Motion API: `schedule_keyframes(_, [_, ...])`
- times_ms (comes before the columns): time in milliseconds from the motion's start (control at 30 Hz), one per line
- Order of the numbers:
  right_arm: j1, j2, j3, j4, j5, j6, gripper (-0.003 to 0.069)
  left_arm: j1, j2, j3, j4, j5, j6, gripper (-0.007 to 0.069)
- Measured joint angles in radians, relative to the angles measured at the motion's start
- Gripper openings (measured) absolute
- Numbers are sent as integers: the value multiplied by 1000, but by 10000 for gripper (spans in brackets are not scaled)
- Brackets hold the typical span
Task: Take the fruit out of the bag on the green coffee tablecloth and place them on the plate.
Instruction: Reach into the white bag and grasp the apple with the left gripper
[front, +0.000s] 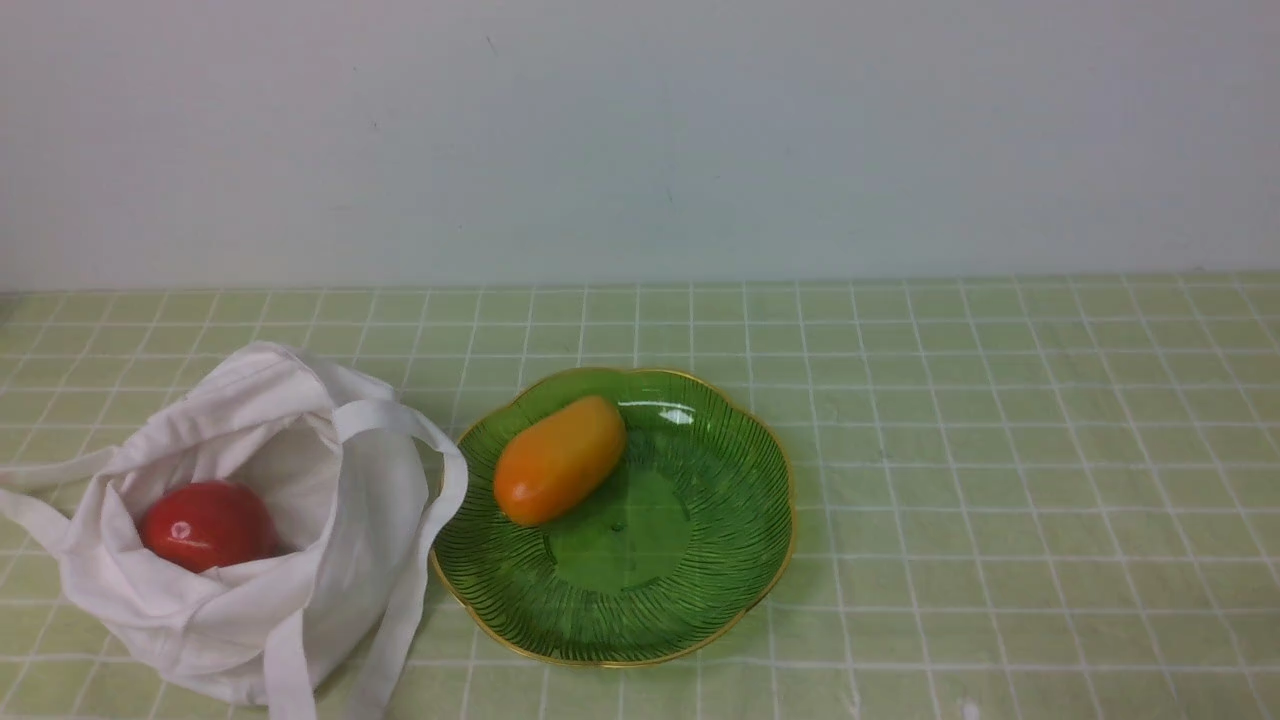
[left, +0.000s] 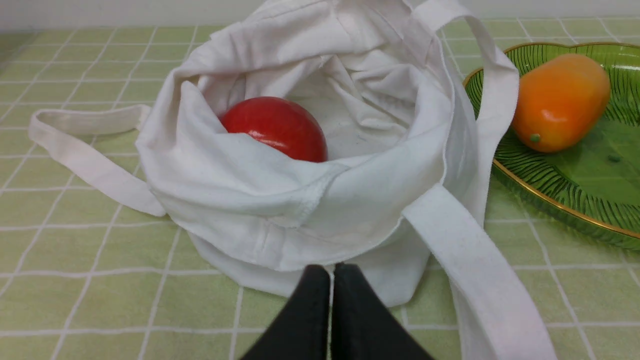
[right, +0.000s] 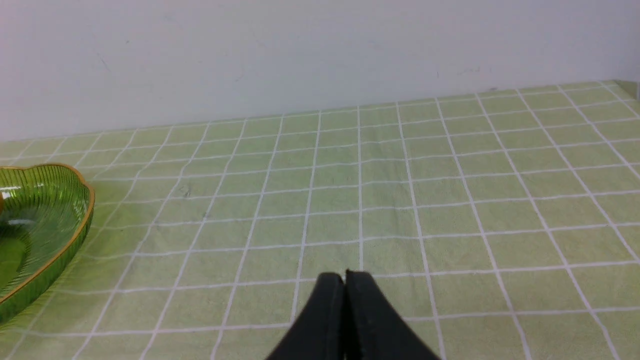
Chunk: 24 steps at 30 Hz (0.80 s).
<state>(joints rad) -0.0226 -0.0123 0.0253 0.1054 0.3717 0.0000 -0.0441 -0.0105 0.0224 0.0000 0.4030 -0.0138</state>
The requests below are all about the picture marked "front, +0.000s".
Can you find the red apple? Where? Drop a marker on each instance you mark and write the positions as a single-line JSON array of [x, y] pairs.
[[209, 525]]

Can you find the white cloth tote bag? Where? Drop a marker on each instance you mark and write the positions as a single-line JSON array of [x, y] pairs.
[[358, 486]]

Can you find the orange mango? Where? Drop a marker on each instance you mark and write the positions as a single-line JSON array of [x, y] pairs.
[[549, 468]]

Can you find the green glass plate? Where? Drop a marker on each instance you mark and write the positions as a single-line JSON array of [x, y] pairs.
[[693, 528]]

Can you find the green checkered tablecloth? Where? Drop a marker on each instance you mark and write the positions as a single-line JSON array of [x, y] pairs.
[[1044, 499]]

